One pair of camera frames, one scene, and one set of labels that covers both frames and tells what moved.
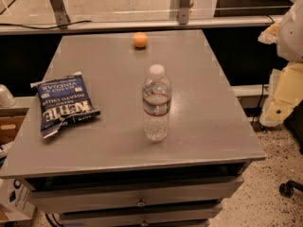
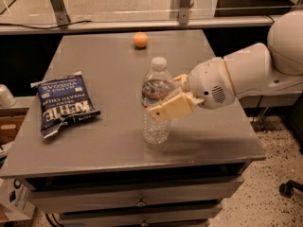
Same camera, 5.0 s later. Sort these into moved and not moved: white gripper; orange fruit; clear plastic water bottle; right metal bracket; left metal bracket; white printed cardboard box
Moved: white gripper; clear plastic water bottle
Not moved: left metal bracket; white printed cardboard box; right metal bracket; orange fruit
